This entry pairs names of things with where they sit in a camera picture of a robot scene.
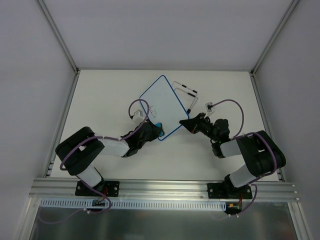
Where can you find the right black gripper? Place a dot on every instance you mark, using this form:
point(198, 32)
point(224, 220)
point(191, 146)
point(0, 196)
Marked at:
point(200, 124)

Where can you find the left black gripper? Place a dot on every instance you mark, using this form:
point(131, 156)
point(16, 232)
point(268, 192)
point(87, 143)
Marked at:
point(152, 130)

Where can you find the blue heart-shaped eraser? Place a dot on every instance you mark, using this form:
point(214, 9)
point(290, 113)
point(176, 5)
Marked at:
point(160, 126)

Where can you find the blue-framed whiteboard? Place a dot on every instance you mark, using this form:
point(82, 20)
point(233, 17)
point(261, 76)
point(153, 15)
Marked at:
point(163, 106)

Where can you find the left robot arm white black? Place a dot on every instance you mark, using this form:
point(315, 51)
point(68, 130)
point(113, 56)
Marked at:
point(78, 152)

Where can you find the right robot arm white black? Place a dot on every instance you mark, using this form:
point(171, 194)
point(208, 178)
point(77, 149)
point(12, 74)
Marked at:
point(262, 157)

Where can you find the wire whiteboard stand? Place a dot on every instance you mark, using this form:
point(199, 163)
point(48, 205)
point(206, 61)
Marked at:
point(188, 95)

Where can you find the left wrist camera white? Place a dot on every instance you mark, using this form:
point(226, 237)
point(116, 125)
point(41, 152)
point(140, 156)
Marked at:
point(138, 117)

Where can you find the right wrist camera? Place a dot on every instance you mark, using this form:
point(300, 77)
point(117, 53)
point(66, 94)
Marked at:
point(210, 109)

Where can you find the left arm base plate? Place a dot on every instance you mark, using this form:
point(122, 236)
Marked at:
point(106, 187)

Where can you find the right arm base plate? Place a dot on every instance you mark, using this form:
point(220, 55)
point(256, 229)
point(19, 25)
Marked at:
point(219, 191)

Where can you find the left side table rail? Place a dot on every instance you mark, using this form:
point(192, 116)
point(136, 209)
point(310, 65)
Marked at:
point(61, 124)

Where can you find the table rail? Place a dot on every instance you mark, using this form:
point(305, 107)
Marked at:
point(61, 124)
point(280, 172)

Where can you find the right side table rail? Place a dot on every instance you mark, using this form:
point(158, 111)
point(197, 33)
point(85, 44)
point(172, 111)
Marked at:
point(280, 172)

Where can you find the aluminium front rail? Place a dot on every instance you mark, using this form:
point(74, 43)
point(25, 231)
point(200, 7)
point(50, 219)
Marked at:
point(267, 191)

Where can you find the white slotted cable duct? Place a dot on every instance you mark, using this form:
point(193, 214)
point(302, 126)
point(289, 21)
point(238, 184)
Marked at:
point(134, 204)

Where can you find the left aluminium frame post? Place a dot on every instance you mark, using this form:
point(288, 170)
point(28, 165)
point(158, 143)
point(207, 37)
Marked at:
point(57, 34)

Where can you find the aluminium frame post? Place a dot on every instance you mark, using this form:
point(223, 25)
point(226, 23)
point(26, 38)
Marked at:
point(57, 34)
point(277, 31)

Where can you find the right aluminium frame post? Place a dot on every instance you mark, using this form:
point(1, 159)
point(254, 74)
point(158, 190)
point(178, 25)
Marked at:
point(277, 31)

